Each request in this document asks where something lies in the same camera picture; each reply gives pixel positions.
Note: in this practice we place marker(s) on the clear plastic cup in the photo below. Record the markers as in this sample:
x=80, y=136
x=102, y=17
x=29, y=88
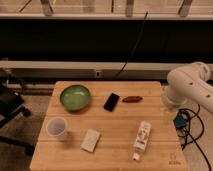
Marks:
x=57, y=128

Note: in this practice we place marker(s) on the blue connector box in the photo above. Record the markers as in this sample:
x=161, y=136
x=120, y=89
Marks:
x=179, y=122

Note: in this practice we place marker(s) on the green ceramic bowl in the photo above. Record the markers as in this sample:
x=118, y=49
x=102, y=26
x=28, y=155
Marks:
x=75, y=97

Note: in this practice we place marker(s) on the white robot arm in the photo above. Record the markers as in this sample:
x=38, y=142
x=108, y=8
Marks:
x=189, y=82

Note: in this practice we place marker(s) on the white plastic bottle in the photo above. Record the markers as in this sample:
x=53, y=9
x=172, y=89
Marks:
x=141, y=140

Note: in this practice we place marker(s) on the black smartphone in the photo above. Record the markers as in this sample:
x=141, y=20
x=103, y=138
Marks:
x=111, y=102

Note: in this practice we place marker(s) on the brown oblong object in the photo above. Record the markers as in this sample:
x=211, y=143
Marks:
x=132, y=99

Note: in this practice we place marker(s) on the black office chair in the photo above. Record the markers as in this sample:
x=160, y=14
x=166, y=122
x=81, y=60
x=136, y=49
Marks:
x=11, y=104

